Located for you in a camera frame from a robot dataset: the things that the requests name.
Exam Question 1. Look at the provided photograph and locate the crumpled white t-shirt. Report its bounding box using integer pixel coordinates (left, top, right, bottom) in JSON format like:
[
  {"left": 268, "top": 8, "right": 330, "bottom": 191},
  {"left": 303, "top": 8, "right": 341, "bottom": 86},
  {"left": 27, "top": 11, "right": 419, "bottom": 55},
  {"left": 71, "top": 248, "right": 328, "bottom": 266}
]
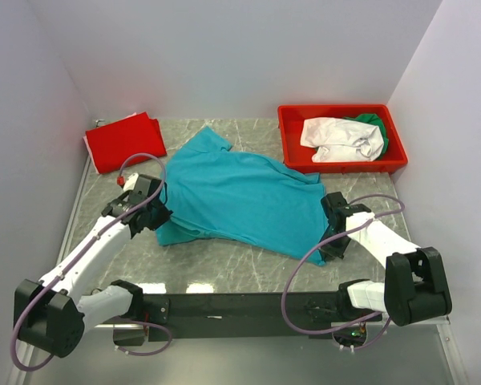
[{"left": 299, "top": 117, "right": 383, "bottom": 163}]

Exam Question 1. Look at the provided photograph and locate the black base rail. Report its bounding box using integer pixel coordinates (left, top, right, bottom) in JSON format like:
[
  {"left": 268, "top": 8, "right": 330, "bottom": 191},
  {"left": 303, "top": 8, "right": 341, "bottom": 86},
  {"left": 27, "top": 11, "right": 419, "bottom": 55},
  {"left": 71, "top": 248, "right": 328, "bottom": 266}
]
[{"left": 135, "top": 292, "right": 371, "bottom": 338}]

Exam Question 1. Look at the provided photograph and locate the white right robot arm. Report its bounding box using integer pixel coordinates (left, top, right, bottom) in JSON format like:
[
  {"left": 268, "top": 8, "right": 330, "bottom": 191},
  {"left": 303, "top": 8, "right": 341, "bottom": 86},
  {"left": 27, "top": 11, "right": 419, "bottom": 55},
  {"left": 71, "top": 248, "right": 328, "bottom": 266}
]
[{"left": 319, "top": 192, "right": 452, "bottom": 326}]

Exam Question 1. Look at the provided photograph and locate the aluminium frame rail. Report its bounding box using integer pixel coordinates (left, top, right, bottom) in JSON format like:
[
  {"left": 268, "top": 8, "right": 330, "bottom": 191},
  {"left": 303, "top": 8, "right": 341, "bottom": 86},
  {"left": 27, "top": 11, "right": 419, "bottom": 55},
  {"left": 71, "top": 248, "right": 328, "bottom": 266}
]
[{"left": 9, "top": 177, "right": 461, "bottom": 384}]

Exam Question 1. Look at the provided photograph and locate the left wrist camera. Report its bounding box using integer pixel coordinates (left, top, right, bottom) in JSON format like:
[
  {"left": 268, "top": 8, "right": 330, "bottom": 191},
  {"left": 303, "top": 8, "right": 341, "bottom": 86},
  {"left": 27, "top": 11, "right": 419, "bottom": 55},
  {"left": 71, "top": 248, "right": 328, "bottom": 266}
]
[{"left": 116, "top": 172, "right": 139, "bottom": 191}]

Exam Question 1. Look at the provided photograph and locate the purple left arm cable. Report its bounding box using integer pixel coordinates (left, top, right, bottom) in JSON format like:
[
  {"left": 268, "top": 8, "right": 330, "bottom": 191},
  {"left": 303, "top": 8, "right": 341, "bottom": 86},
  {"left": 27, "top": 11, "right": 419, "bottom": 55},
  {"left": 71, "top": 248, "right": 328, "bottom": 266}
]
[{"left": 10, "top": 152, "right": 174, "bottom": 372}]

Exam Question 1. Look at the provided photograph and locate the folded red t-shirt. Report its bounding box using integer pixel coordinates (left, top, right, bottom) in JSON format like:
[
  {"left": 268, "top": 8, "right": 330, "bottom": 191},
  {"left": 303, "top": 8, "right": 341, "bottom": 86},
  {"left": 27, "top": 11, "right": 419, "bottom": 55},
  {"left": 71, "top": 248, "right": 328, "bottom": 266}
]
[{"left": 85, "top": 112, "right": 167, "bottom": 174}]

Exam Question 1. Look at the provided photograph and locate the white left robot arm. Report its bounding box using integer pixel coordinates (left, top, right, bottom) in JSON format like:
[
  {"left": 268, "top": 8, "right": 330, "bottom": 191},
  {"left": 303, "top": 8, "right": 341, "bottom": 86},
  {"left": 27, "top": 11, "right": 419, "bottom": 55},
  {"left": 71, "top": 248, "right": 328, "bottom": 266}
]
[{"left": 13, "top": 174, "right": 171, "bottom": 358}]

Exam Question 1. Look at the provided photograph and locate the teal t-shirt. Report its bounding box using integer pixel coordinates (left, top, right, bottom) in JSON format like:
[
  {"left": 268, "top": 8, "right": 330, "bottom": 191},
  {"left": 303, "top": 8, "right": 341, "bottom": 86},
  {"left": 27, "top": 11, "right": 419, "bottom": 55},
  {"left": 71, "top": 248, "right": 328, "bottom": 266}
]
[{"left": 156, "top": 128, "right": 328, "bottom": 259}]

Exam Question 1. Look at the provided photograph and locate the green t-shirt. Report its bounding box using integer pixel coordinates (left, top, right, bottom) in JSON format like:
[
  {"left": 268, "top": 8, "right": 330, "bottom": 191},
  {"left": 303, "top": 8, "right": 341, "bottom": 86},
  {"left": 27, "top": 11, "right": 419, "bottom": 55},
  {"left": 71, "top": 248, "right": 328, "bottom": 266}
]
[{"left": 346, "top": 113, "right": 390, "bottom": 158}]

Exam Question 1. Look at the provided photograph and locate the red plastic bin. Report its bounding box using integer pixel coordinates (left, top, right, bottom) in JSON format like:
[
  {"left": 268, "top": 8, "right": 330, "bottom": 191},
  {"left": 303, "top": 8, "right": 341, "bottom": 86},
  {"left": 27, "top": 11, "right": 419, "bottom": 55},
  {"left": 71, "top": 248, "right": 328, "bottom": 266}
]
[{"left": 277, "top": 103, "right": 408, "bottom": 174}]

